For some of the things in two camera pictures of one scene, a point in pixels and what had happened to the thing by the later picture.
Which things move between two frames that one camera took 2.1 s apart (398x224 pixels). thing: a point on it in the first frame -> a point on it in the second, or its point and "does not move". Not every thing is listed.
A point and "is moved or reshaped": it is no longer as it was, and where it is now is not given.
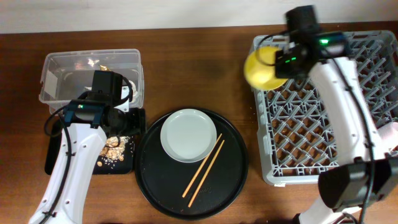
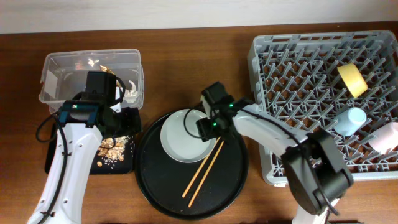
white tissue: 134,91 does not move
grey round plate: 188,135 does not move
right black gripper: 280,71 -> 204,129
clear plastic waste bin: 68,74 does not move
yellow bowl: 259,68 is moved or reshaped
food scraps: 114,148 does not move
